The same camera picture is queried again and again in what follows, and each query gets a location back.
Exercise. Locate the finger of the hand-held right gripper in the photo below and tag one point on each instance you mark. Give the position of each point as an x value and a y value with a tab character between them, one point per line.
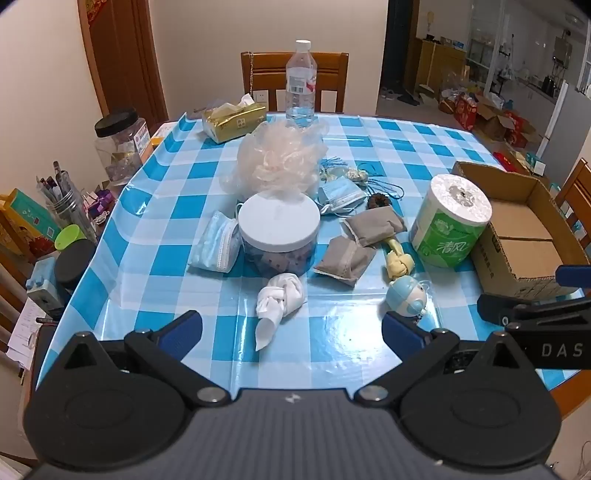
575	275
491	307

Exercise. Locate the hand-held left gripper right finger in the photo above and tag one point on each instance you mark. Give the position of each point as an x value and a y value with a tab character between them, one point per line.
400	330

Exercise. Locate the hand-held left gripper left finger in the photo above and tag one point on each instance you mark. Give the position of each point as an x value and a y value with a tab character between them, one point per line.
182	330

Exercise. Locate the brown cardboard box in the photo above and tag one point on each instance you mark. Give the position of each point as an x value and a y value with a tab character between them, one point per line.
521	221

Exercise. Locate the green toilet paper roll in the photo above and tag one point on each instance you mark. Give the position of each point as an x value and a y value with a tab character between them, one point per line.
443	240

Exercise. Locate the white knotted cloth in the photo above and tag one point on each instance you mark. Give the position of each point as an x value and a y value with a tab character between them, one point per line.
277	300

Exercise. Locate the peach mesh bath pouf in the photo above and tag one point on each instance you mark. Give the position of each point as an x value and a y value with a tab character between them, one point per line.
277	157

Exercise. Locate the blue round figure toy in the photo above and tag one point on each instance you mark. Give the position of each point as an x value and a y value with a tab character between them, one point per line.
406	297

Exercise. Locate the blue face mask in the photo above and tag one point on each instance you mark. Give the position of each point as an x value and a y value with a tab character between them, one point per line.
339	194
212	244

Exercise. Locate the wooden chair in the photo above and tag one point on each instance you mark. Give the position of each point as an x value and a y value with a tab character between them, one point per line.
277	62
577	184

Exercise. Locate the grey fabric sachet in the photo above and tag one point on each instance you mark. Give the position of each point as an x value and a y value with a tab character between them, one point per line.
344	258
376	226

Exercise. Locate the blue checked tablecloth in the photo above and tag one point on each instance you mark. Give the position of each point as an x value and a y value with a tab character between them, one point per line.
161	230

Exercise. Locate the black round container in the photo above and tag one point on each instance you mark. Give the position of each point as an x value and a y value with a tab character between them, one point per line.
74	267

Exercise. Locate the brown hair scrunchie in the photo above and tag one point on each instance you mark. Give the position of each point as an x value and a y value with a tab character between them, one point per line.
377	201

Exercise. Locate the green plastic cup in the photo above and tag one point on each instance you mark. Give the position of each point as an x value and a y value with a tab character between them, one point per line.
70	237

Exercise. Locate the white-lidded round container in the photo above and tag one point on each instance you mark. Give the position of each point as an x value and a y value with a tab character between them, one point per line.
279	221

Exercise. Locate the purple small toy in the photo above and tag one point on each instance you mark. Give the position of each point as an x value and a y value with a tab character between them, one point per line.
100	205

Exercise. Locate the red carton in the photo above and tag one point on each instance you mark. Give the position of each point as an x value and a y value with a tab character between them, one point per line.
519	131

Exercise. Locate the grey refrigerator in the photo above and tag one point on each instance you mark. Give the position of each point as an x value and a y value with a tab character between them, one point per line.
565	120

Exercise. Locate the stack of papers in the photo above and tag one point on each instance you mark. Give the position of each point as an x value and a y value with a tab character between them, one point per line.
23	332

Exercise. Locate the small pale charm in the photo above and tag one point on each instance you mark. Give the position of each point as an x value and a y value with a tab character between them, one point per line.
332	174
358	176

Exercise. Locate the glass jar of pens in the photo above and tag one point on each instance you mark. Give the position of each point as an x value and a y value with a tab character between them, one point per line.
64	203

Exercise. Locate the open cardboard floor box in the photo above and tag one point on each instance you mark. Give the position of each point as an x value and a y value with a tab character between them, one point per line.
494	122

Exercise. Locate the black-lidded clear plastic jar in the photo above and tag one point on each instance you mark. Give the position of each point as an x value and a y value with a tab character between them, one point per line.
115	152

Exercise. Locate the colourful cardboard package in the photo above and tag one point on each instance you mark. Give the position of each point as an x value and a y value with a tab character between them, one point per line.
23	221

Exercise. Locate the orange flat box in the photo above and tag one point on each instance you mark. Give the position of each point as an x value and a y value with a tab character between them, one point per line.
160	136

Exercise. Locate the red gift box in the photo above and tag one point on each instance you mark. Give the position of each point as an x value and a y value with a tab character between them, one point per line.
465	113

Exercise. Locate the gold tissue pack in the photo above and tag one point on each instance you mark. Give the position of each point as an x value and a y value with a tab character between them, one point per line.
231	124

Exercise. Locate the dark slippers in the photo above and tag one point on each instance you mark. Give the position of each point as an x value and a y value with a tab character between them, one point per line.
408	98

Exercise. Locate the wooden cabinet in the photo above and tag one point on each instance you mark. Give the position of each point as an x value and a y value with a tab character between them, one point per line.
438	60

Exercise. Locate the clear plastic water bottle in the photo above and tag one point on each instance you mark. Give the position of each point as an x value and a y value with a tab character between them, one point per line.
300	92

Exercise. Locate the brown wooden door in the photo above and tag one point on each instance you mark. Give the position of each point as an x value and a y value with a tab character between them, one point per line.
124	55

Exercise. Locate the white wall outlet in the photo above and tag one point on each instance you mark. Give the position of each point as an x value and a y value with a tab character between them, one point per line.
262	96

